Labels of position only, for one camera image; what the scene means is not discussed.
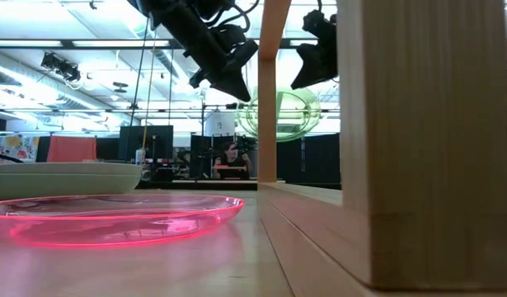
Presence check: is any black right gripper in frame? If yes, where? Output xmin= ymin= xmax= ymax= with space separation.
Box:
xmin=289 ymin=8 xmax=339 ymax=91

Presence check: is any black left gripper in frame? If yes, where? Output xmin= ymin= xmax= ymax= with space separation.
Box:
xmin=190 ymin=39 xmax=259 ymax=103

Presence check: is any yellow-green translucent plate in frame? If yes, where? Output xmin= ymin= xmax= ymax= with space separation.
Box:
xmin=235 ymin=85 xmax=322 ymax=144

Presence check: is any pink translucent plate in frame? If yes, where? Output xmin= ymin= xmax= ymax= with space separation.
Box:
xmin=0 ymin=193 xmax=246 ymax=249

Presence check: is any pale green plate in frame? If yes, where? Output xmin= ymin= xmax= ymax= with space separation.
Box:
xmin=0 ymin=172 xmax=142 ymax=202

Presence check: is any wooden slatted plate shelf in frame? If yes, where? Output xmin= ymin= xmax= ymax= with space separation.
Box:
xmin=256 ymin=0 xmax=507 ymax=297

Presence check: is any white cylindrical tank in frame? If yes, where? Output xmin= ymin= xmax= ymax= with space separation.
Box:
xmin=204 ymin=111 xmax=237 ymax=138

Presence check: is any person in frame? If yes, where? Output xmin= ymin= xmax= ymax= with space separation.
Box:
xmin=213 ymin=140 xmax=255 ymax=181

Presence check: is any black partition curtain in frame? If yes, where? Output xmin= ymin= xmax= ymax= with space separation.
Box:
xmin=190 ymin=132 xmax=341 ymax=185

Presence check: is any red hanging cloth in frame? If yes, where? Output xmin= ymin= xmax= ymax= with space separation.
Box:
xmin=46 ymin=135 xmax=98 ymax=163

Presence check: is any black ceiling spotlight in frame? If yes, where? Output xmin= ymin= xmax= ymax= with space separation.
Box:
xmin=40 ymin=51 xmax=82 ymax=83

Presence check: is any floral patterned cloth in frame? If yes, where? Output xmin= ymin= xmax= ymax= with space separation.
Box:
xmin=0 ymin=134 xmax=40 ymax=164

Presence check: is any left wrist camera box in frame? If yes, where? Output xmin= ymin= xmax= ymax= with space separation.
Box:
xmin=218 ymin=23 xmax=249 ymax=47

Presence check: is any black metal table frame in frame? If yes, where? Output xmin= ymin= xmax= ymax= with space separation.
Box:
xmin=135 ymin=178 xmax=343 ymax=191

